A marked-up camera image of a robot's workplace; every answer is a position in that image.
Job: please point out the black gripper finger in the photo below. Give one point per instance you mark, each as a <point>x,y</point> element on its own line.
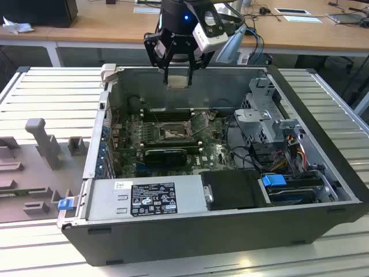
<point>151,49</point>
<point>190,66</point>

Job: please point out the silver square CPU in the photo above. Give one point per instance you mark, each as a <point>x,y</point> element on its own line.
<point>176,82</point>

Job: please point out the black RAM slot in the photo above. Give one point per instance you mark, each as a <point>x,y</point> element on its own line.
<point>167,117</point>
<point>193,147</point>
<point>167,111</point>
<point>170,141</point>

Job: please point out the CPU socket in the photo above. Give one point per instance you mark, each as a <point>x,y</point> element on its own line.
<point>173,131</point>

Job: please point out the silver metal drive cage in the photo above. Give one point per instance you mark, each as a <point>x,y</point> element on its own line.
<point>253,118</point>

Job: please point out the green motherboard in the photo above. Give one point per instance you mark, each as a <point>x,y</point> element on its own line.
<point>213,150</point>

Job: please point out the white framed desk panel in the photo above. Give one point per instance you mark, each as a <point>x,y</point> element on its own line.
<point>292,11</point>

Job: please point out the black computer tower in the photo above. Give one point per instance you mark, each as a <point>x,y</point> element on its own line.
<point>37,13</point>

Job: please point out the white paper sheet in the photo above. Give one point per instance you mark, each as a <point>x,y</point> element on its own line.
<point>302,19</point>

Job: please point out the black plastic shroud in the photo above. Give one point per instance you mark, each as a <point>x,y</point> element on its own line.
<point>230,187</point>

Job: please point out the crumpled white paper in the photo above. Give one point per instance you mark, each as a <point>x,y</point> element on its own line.
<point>17,26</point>

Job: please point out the hard disk in blue carrier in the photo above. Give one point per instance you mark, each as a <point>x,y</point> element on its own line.
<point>272,180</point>

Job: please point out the grey power supply unit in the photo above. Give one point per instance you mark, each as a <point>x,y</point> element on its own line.
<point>103,202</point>

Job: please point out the dark tablet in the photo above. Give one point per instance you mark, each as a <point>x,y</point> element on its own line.
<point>346,18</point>

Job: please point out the grey parts rack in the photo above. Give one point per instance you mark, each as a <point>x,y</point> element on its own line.
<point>34,173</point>

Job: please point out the black open PC case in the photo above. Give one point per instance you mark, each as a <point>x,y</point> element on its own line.
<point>201,239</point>

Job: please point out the blue plastic case latch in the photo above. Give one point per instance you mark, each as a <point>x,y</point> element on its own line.
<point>64,204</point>

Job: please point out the green RAM stick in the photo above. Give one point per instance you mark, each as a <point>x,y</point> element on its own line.
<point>17,192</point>

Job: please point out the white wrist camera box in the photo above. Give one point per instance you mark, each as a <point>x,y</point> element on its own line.
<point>210,40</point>

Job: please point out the wooden desk white frame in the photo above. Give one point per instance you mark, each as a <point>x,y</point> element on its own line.
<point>115,26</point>
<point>29,36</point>

